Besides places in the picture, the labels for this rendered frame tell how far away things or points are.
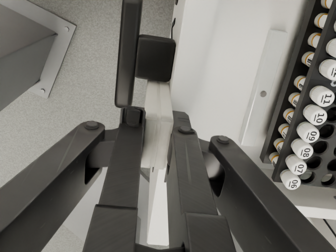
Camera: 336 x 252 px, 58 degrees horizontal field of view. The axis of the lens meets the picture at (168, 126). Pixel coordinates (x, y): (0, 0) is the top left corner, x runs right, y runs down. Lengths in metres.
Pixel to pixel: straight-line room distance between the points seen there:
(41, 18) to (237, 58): 0.95
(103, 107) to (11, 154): 0.45
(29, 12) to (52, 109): 0.35
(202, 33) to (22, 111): 1.16
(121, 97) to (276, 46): 0.14
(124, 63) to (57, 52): 0.97
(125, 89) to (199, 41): 0.06
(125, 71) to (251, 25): 0.13
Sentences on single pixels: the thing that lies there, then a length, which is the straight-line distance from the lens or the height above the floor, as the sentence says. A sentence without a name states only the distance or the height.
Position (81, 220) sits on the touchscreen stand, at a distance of 1.48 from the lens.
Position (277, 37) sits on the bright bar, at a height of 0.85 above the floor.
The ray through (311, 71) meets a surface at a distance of 0.24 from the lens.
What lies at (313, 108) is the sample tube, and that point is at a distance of 0.24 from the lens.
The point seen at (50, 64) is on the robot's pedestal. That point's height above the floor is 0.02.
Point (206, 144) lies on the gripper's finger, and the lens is 0.15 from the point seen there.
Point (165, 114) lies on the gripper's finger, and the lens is 0.16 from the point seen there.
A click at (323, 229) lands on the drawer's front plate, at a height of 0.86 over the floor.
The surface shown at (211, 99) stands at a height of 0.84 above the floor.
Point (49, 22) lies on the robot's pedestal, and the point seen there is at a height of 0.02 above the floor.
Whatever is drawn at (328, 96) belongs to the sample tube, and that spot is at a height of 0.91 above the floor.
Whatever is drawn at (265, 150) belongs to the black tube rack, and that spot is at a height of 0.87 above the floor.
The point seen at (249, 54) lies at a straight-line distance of 0.29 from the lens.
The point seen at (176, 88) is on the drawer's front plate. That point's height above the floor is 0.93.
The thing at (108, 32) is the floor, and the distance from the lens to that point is 1.13.
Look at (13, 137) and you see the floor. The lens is 1.37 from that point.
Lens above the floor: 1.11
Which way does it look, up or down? 65 degrees down
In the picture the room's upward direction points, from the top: 176 degrees clockwise
